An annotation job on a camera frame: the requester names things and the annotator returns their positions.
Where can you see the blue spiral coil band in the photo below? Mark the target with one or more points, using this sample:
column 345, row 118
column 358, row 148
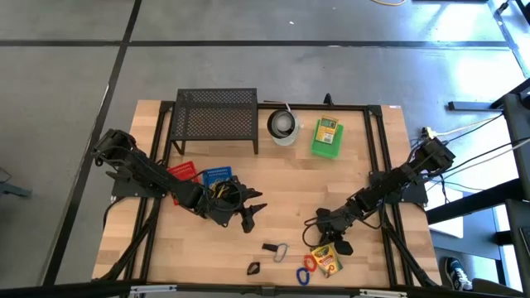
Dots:
column 298, row 276

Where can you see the black standing desk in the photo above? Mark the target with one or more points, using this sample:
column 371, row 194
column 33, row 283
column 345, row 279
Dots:
column 476, row 199
column 515, row 136

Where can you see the grey chair base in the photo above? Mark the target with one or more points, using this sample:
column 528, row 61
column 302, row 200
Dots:
column 14, row 191

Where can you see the red plastic basket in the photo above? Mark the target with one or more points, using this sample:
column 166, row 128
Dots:
column 184, row 170

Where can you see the person's leg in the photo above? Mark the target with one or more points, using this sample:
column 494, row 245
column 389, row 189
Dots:
column 492, row 287

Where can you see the person's shoe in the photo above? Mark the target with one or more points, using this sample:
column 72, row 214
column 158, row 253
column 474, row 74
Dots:
column 457, row 275

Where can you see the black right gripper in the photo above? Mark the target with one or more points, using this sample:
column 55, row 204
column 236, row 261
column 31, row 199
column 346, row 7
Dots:
column 329, row 225

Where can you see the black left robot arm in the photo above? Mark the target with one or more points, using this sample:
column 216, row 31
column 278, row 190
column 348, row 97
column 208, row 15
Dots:
column 145, row 174

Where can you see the yellow rubber band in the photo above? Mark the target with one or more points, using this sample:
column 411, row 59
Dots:
column 219, row 191

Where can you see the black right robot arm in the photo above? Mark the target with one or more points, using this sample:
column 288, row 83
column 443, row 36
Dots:
column 397, row 178

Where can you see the black mesh metal shelf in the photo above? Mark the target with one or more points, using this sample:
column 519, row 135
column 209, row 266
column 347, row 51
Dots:
column 215, row 118

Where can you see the yellow green crayon box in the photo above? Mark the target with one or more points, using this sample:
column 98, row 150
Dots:
column 326, row 129
column 327, row 260

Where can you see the black frame bracket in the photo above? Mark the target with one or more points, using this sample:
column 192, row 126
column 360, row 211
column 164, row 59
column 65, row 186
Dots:
column 328, row 99

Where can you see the black camera rig beam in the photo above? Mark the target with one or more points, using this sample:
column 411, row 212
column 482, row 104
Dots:
column 62, row 290

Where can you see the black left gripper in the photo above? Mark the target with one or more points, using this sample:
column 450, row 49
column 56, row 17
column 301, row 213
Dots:
column 225, row 213

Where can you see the black aluminium table frame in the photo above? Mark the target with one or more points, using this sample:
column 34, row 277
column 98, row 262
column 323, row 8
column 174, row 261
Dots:
column 314, row 107

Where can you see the black clip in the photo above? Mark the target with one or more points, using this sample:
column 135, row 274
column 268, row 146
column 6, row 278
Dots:
column 252, row 269
column 269, row 247

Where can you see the blue plastic basket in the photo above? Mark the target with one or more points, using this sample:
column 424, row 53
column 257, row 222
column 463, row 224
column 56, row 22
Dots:
column 217, row 174

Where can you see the green plastic basket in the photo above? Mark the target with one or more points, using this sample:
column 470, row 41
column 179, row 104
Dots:
column 325, row 150

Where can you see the silver rig bracket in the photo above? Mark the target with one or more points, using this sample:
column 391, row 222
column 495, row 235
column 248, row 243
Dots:
column 153, row 289
column 383, row 293

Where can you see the red spiral coil band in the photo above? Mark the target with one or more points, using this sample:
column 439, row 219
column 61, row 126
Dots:
column 306, row 262

